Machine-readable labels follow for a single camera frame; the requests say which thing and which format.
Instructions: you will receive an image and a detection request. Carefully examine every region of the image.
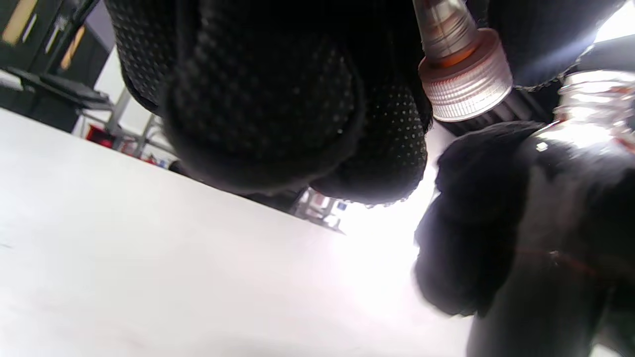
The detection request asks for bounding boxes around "dark cabinet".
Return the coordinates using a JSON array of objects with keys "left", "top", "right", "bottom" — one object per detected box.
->
[{"left": 0, "top": 0, "right": 102, "bottom": 75}]

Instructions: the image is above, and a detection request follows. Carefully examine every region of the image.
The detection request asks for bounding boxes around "black desk with metal legs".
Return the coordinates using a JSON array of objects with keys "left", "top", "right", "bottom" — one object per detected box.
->
[{"left": 0, "top": 66, "right": 174, "bottom": 159}]

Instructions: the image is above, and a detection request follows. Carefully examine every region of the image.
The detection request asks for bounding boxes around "person's left hand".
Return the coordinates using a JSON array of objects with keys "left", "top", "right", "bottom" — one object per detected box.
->
[{"left": 104, "top": 0, "right": 627, "bottom": 207}]

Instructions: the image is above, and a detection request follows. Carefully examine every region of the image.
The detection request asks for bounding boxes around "person's right hand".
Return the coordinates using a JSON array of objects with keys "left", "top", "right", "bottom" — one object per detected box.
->
[{"left": 413, "top": 121, "right": 635, "bottom": 357}]

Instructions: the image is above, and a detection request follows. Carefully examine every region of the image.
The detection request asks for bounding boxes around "metal rack with blue item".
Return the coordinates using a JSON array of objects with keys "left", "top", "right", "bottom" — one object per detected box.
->
[{"left": 292, "top": 187, "right": 349, "bottom": 234}]

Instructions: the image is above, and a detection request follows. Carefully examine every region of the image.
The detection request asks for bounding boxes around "clear plastic bottle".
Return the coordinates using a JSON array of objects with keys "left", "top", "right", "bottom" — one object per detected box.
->
[{"left": 536, "top": 69, "right": 635, "bottom": 152}]

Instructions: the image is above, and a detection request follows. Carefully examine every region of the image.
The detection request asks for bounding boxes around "clear nozzle bottle cap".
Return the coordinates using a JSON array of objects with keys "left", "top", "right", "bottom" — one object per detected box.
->
[{"left": 412, "top": 0, "right": 514, "bottom": 123}]

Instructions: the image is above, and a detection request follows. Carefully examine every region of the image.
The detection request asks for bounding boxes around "red box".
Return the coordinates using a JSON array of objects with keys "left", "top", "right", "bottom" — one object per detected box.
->
[{"left": 85, "top": 124, "right": 116, "bottom": 149}]

